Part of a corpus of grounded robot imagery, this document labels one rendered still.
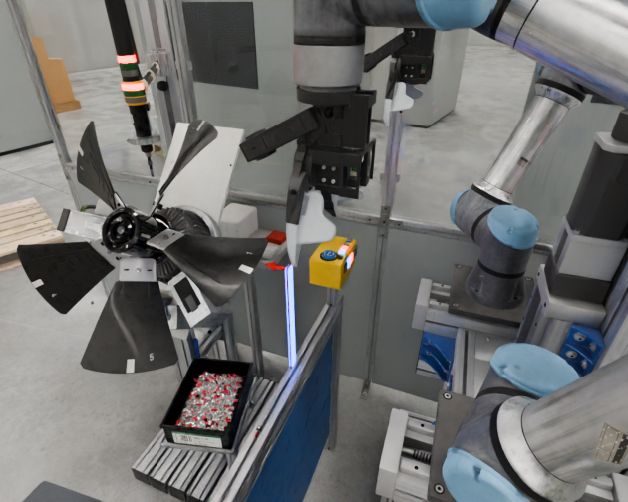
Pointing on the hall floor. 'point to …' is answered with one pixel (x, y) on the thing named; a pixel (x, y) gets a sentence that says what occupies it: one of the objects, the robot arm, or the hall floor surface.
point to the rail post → (335, 384)
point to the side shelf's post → (254, 325)
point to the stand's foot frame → (208, 470)
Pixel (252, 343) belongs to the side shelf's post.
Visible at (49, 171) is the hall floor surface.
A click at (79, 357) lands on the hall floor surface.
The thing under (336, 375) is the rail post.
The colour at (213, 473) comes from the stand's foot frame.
